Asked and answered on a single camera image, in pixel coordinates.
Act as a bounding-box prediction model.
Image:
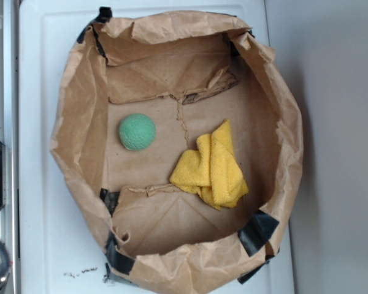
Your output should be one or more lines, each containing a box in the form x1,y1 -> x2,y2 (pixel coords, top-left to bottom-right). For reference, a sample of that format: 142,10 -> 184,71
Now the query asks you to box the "green knitted ball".
118,113 -> 156,151

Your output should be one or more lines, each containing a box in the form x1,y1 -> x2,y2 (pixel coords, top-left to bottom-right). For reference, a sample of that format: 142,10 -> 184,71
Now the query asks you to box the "yellow crumpled cloth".
169,119 -> 249,210

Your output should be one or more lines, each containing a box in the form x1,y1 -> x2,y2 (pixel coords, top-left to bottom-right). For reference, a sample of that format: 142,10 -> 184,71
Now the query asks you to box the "brown paper bag bin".
50,7 -> 304,293

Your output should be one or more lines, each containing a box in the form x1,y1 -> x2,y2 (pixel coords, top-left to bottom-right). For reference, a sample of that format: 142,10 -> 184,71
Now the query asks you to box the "white plastic tray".
17,0 -> 296,294

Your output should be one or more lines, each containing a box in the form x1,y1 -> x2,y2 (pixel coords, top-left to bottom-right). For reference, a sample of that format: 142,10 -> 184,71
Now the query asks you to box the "aluminium frame rail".
0,1 -> 20,293

